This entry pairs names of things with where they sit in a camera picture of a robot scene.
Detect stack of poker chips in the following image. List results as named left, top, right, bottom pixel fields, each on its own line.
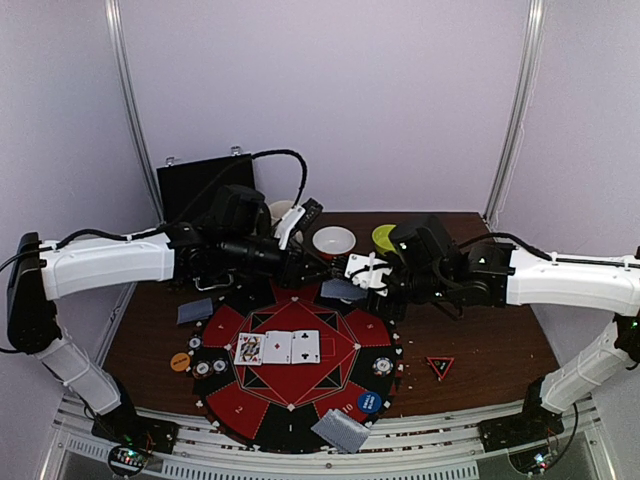
left=372, top=357, right=394, bottom=377

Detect face-down cards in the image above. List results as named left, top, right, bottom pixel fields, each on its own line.
left=177, top=298, right=214, bottom=325

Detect right aluminium frame post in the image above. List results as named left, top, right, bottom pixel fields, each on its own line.
left=483, top=0, right=546, bottom=229

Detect grey card deck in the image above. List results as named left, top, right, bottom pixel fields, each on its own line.
left=320, top=279, right=367, bottom=302

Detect lime green bowl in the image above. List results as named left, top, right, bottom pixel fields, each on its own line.
left=371, top=224, right=396, bottom=255

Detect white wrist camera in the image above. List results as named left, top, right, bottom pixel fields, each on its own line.
left=273, top=198, right=323, bottom=251
left=333, top=252, right=393, bottom=297

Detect ace of diamonds card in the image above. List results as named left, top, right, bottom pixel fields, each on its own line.
left=262, top=330, right=293, bottom=365

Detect aluminium front rail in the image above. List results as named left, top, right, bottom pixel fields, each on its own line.
left=39, top=394, right=616, bottom=480

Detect ace of clubs card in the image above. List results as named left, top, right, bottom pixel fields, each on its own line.
left=291, top=330, right=321, bottom=364

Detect left aluminium frame post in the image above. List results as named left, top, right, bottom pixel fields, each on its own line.
left=105, top=0, right=163, bottom=222

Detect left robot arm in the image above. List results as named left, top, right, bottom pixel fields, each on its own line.
left=6, top=185, right=323, bottom=444

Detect face-down cards front edge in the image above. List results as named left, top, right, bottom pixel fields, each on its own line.
left=311, top=409, right=370, bottom=454

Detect round red black poker mat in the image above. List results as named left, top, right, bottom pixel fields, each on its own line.
left=190, top=279, right=403, bottom=454

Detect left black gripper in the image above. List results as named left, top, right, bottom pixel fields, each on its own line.
left=222, top=232, right=334, bottom=290

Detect black red triangular marker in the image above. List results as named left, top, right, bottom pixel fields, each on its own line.
left=426, top=357, right=455, bottom=381

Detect white orange bowl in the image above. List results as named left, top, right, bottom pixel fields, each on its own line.
left=312, top=226, right=357, bottom=260

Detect white floral ceramic mug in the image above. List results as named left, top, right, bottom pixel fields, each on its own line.
left=268, top=200, right=300, bottom=232

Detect aluminium frame post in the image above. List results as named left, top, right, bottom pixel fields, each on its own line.
left=105, top=0, right=163, bottom=222
left=483, top=0, right=546, bottom=229

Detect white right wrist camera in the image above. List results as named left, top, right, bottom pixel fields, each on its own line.
left=333, top=252, right=393, bottom=297

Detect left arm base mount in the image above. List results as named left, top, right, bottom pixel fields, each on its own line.
left=91, top=411, right=179, bottom=454

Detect blue small blind button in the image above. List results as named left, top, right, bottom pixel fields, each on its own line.
left=357, top=391, right=382, bottom=414

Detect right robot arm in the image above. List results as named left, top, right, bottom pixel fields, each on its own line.
left=351, top=215, right=639, bottom=442

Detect black poker chip case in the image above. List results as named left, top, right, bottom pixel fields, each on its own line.
left=156, top=154, right=255, bottom=223

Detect queen of hearts card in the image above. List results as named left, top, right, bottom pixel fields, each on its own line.
left=234, top=332, right=266, bottom=366

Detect orange big blind button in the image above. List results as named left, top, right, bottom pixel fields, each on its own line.
left=170, top=352, right=191, bottom=372

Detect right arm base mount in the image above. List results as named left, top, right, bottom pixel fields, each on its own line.
left=478, top=409, right=564, bottom=452

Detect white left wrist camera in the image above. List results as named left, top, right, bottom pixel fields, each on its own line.
left=273, top=198, right=323, bottom=251

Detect left black cable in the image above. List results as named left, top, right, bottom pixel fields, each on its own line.
left=29, top=147, right=309, bottom=251

